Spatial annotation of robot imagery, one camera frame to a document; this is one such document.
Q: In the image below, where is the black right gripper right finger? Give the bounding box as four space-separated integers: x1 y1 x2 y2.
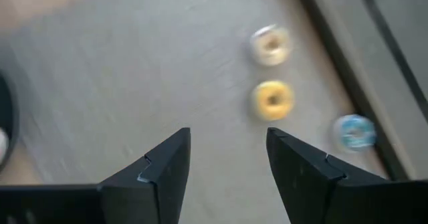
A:
265 127 428 224

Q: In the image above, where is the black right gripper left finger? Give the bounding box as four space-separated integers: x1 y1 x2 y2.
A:
0 127 192 224

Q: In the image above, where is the blue frosted donut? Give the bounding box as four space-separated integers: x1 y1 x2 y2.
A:
332 114 378 152

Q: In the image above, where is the yellow frosted donut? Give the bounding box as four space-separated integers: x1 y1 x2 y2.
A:
250 80 296 122

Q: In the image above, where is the grey woven placemat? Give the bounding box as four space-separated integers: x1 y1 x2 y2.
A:
0 0 391 224

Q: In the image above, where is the white frosted donut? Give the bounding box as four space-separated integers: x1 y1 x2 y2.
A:
249 23 292 68

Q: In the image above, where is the black plate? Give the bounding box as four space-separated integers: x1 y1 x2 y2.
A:
0 70 20 173

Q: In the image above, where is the black aluminium table frame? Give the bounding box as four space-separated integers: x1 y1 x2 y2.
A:
291 0 411 182

